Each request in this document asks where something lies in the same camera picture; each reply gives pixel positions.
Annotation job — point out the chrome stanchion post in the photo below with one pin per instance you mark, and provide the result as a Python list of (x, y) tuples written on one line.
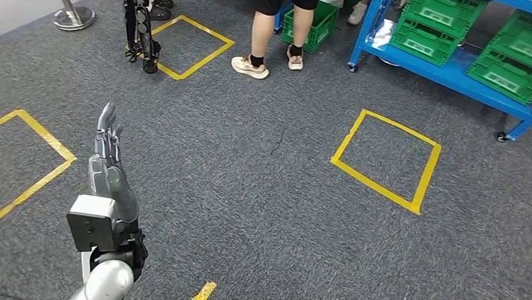
[(74, 18)]

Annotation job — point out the person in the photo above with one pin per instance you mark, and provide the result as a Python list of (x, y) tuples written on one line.
[(355, 10), (263, 26), (159, 11)]

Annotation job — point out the black tripod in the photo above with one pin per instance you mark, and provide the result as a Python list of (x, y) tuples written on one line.
[(140, 24)]

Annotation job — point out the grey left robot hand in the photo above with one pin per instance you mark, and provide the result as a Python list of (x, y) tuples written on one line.
[(109, 177)]

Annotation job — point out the green open plastic crate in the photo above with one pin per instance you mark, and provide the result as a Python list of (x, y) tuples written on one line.
[(320, 29)]

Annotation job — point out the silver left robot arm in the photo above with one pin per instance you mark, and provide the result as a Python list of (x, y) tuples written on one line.
[(109, 282)]

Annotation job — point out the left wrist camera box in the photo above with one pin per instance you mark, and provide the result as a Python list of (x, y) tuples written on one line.
[(93, 224)]

